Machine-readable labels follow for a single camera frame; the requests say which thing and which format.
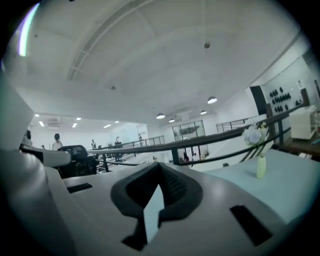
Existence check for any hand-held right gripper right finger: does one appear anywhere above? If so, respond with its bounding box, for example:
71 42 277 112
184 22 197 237
157 161 204 229

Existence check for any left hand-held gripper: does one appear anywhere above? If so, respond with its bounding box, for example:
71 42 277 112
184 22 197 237
0 67 72 169

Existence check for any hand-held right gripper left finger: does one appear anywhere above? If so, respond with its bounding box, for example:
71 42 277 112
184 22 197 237
110 161 161 221

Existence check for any glass entrance door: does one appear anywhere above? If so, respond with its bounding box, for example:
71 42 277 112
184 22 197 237
177 143 210 163

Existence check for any black curved metal railing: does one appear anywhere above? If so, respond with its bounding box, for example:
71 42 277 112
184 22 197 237
86 103 311 173

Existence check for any black office chair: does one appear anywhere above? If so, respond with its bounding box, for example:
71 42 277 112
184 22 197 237
57 144 99 179

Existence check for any pale vase with flowers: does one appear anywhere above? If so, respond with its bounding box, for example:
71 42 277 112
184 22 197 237
241 121 270 180

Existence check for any brown wooden side table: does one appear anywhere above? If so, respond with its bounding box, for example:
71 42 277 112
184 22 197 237
281 136 320 160

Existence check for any group of black wall-mounted items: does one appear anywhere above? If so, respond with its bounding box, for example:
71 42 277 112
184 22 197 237
268 85 293 114

